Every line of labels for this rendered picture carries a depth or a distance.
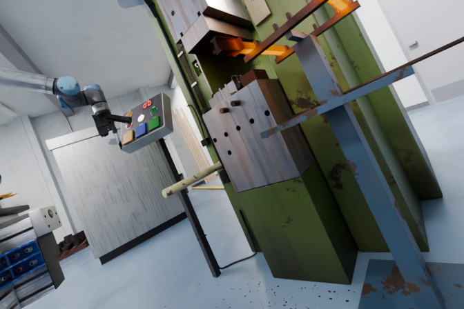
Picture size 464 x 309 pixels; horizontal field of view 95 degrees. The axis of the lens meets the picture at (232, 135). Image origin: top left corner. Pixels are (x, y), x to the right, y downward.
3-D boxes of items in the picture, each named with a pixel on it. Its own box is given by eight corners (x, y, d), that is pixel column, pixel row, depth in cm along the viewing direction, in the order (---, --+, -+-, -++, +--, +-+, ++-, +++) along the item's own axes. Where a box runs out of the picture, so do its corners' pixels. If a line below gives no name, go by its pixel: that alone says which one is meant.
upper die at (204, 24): (210, 30, 105) (201, 12, 106) (187, 53, 118) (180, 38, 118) (253, 40, 138) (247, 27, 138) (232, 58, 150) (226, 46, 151)
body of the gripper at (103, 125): (101, 138, 111) (93, 118, 112) (119, 133, 115) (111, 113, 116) (99, 135, 105) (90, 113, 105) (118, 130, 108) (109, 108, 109)
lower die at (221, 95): (239, 94, 103) (232, 78, 104) (213, 111, 116) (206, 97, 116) (276, 89, 136) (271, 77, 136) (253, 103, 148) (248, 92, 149)
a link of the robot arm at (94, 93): (82, 91, 112) (100, 88, 117) (90, 110, 112) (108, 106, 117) (81, 84, 106) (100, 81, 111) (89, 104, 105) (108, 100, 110)
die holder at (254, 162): (300, 176, 87) (255, 78, 89) (235, 192, 111) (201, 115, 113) (332, 143, 130) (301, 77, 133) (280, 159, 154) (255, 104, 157)
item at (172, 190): (168, 198, 104) (164, 187, 104) (163, 199, 107) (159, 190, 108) (224, 167, 138) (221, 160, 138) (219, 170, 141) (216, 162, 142)
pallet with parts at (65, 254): (96, 236, 566) (90, 223, 568) (86, 247, 467) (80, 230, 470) (62, 254, 533) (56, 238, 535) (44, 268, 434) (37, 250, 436)
